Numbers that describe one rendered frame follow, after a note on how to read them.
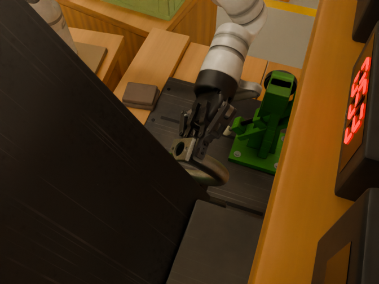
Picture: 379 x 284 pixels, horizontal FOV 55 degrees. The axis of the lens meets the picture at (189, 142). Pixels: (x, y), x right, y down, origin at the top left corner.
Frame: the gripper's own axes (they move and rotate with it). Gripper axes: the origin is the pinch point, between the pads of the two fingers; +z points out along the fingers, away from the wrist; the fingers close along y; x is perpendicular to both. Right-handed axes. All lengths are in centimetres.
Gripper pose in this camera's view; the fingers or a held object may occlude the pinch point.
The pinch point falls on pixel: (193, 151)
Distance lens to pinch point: 62.4
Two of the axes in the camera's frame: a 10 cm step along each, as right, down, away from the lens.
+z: -3.2, 9.1, -2.7
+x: 7.4, 4.2, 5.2
